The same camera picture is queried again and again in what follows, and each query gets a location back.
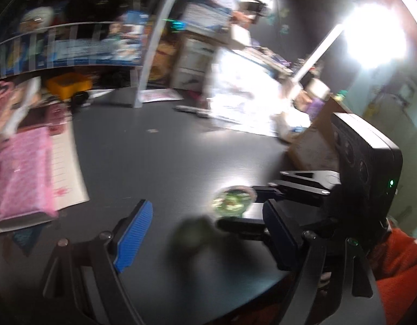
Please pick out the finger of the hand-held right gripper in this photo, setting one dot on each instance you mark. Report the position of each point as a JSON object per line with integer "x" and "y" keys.
{"x": 242, "y": 226}
{"x": 296, "y": 189}

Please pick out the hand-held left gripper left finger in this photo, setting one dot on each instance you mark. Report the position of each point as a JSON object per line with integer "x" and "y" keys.
{"x": 134, "y": 237}

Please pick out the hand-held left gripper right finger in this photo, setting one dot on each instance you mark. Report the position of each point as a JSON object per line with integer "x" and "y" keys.
{"x": 278, "y": 235}

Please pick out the round green badge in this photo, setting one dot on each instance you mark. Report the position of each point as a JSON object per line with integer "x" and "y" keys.
{"x": 233, "y": 202}

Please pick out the brown cardboard box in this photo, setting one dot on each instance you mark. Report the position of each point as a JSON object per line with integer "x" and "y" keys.
{"x": 313, "y": 142}

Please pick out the person's right forearm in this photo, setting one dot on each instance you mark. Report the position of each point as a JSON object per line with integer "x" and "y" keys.
{"x": 398, "y": 277}

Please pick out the purple box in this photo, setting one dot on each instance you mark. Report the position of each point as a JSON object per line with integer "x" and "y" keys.
{"x": 316, "y": 105}

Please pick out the white paper roll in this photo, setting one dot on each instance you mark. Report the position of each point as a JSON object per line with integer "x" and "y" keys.
{"x": 318, "y": 87}

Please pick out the white lined notepad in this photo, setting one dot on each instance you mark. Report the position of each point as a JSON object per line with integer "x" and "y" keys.
{"x": 68, "y": 169}

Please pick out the blue triangular cloth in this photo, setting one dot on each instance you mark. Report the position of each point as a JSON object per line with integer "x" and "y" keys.
{"x": 27, "y": 238}

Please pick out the clear gift bag with bow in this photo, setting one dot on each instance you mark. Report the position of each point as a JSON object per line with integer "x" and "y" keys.
{"x": 242, "y": 91}

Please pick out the white desk lamp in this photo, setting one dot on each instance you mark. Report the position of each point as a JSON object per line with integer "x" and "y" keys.
{"x": 330, "y": 44}

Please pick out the black pen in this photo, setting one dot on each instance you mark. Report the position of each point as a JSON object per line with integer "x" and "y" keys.
{"x": 191, "y": 111}

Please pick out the pink patterned pouch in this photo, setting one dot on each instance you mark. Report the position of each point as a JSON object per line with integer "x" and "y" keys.
{"x": 22, "y": 176}

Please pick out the black round item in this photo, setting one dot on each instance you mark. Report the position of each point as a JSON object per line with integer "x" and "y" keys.
{"x": 80, "y": 99}

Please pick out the white drawer unit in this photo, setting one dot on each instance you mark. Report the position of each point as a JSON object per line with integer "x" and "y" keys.
{"x": 191, "y": 64}

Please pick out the orange box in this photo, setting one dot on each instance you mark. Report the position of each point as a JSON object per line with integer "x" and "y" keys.
{"x": 69, "y": 85}

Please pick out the brown character acrylic stand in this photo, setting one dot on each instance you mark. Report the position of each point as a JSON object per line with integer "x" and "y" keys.
{"x": 162, "y": 61}

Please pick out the pink flower clip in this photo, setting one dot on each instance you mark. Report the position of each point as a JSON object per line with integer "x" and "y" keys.
{"x": 0, "y": 94}

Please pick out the black round plush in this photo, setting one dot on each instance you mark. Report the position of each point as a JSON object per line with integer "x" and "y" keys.
{"x": 96, "y": 5}

